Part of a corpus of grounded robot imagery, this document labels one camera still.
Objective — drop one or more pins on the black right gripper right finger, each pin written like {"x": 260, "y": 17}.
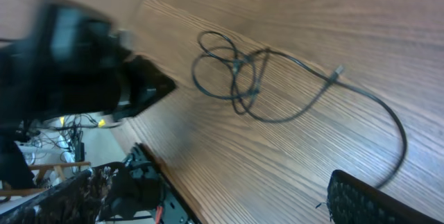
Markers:
{"x": 352, "y": 201}

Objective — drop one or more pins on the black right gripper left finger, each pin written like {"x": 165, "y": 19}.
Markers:
{"x": 76, "y": 200}

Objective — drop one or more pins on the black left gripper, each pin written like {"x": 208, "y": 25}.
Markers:
{"x": 144, "y": 84}

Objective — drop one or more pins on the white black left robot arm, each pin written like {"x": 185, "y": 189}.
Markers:
{"x": 70, "y": 62}

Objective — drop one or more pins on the wooden chair in background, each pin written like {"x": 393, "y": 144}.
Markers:
{"x": 7, "y": 192}

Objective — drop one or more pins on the background cable clutter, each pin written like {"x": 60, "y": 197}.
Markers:
{"x": 61, "y": 136}

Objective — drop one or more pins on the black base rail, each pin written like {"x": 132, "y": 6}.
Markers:
{"x": 140, "y": 190}

